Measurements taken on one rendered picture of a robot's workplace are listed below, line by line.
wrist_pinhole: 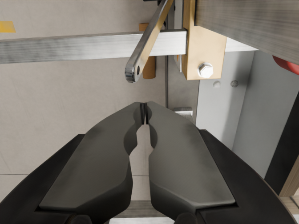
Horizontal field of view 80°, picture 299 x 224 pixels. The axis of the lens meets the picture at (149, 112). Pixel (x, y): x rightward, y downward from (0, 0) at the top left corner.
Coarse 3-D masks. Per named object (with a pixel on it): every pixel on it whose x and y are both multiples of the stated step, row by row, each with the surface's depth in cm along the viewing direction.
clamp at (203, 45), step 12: (192, 0) 21; (192, 12) 22; (192, 24) 22; (192, 36) 23; (204, 36) 23; (216, 36) 23; (192, 48) 24; (204, 48) 24; (216, 48) 24; (192, 60) 24; (204, 60) 24; (216, 60) 24; (192, 72) 25; (216, 72) 25
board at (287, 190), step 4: (296, 160) 33; (296, 164) 33; (292, 168) 34; (296, 168) 33; (292, 172) 34; (296, 172) 33; (288, 176) 35; (292, 176) 34; (296, 176) 33; (288, 180) 35; (292, 180) 34; (296, 180) 33; (284, 184) 36; (288, 184) 35; (292, 184) 34; (296, 184) 33; (284, 188) 36; (288, 188) 35; (292, 188) 34; (296, 188) 33; (280, 192) 38; (284, 192) 36; (288, 192) 35; (292, 192) 34; (296, 192) 34; (280, 196) 38; (284, 196) 37
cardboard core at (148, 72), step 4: (140, 24) 95; (144, 24) 94; (140, 28) 96; (144, 28) 95; (152, 56) 103; (148, 60) 103; (152, 60) 104; (148, 64) 104; (152, 64) 105; (144, 68) 106; (148, 68) 105; (152, 68) 106; (144, 72) 108; (148, 72) 107; (152, 72) 107; (144, 76) 109; (148, 76) 108; (152, 76) 108
